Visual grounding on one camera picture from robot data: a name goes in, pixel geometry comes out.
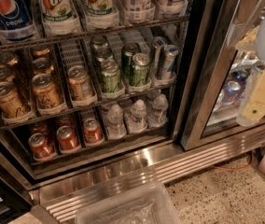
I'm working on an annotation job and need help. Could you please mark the green can front left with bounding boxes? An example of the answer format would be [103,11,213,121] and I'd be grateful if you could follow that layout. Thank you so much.
[101,59,120,93]

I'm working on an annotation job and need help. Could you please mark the slim silver can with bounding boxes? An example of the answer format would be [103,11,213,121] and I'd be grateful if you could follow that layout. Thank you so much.
[157,44,179,80]
[150,36,167,75]

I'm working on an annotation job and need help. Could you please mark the clear plastic bin front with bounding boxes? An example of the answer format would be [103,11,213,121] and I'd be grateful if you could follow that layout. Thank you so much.
[75,181,182,224]

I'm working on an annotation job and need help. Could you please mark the blue pepsi can left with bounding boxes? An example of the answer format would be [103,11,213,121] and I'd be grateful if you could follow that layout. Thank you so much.
[222,80,241,105]

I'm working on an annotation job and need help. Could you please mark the glass fridge door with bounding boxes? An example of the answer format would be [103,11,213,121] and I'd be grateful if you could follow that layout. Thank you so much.
[178,0,265,150]

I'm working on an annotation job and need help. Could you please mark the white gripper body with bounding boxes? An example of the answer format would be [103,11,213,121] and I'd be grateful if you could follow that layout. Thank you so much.
[236,67,265,126]

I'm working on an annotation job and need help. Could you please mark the orange can front left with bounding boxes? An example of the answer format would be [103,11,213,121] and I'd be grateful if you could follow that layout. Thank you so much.
[0,81,31,119]

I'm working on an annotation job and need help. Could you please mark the clear water bottle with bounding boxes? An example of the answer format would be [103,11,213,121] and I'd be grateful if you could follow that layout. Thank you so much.
[106,105,126,139]
[125,100,147,133]
[147,94,169,128]

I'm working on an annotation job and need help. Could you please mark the clear water bottle right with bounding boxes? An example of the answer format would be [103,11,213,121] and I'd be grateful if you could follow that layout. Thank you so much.
[147,94,169,128]

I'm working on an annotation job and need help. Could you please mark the green can right front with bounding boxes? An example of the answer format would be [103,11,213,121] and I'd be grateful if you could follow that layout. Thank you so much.
[129,53,150,87]

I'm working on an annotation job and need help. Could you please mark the orange can left middle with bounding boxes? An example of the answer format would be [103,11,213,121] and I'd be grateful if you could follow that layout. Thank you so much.
[0,65,15,82]

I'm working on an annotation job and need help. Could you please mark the orange cable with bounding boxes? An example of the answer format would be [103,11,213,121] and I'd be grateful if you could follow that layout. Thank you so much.
[211,150,254,173]

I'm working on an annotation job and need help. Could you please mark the green can left middle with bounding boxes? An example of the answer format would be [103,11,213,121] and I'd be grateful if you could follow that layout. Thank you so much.
[95,47,114,66]

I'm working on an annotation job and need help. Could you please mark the clear water bottle left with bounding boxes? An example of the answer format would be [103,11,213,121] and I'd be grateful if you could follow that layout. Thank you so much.
[106,105,126,139]

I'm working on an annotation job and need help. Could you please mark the clear water bottle middle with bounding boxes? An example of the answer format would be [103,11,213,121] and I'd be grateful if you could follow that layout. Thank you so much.
[125,100,147,133]

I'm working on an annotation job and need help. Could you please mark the blue pepsi bottle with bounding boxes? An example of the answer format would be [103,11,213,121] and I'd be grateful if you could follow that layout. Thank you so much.
[0,0,33,31]

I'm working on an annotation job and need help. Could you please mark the green can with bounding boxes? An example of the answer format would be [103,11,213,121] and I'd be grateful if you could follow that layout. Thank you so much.
[95,47,114,66]
[91,35,108,51]
[129,53,150,87]
[121,42,141,77]
[101,59,120,93]

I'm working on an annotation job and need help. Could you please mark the green can right back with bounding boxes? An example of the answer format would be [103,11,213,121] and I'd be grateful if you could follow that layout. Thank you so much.
[121,42,141,77]

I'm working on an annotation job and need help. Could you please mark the slim silver can left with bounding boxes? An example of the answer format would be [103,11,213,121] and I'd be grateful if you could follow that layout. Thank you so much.
[150,36,167,75]

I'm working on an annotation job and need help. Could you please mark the orange can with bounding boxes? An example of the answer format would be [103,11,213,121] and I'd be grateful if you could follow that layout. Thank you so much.
[0,51,19,66]
[32,74,61,109]
[30,45,50,59]
[0,65,15,82]
[0,81,31,119]
[33,57,54,75]

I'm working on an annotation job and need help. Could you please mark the red coke can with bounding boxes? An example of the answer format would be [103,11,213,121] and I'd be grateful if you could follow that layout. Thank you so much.
[83,119,103,144]
[28,133,55,159]
[56,125,79,152]
[56,115,75,128]
[29,121,49,135]

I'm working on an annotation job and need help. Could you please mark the green can left back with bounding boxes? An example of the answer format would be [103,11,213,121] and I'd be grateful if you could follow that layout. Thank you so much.
[91,35,108,51]

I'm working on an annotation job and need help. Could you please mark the orange can left back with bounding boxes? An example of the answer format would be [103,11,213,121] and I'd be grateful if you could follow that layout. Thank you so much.
[0,51,19,66]

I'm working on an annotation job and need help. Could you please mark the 7up bottle left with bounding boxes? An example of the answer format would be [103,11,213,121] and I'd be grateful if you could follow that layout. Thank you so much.
[38,0,74,22]

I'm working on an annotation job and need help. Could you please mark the fridge bottom vent grille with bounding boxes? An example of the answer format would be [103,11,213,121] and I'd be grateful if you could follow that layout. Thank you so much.
[39,130,265,224]

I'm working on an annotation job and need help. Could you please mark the slim silver can right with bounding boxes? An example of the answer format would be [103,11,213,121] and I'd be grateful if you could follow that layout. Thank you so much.
[157,44,179,80]

